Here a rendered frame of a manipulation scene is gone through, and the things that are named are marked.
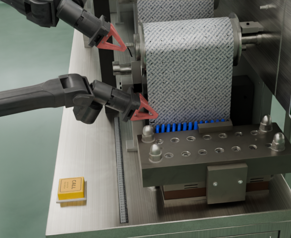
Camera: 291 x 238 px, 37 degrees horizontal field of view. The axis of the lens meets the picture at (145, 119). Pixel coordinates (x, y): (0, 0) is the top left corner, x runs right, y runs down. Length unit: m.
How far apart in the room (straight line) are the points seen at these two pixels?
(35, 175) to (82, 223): 1.76
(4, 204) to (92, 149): 1.39
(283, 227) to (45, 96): 0.71
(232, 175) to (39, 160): 2.06
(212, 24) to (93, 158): 0.55
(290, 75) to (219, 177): 0.30
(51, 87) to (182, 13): 0.49
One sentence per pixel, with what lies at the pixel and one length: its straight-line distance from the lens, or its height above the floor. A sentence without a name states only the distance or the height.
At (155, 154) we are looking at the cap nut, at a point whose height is 1.05.
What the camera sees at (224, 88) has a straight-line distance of 1.25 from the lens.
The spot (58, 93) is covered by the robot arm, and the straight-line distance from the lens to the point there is 1.13.
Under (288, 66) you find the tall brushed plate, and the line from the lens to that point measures 1.10.
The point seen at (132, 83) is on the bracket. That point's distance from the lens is 1.28.
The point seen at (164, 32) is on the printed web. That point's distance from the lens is 1.18.
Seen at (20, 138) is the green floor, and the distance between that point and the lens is 3.33.
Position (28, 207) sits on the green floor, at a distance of 2.68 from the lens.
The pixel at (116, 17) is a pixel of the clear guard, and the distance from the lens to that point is 2.21.
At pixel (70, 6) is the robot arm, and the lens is 1.18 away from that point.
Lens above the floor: 1.69
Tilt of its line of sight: 30 degrees down
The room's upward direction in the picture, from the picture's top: 3 degrees counter-clockwise
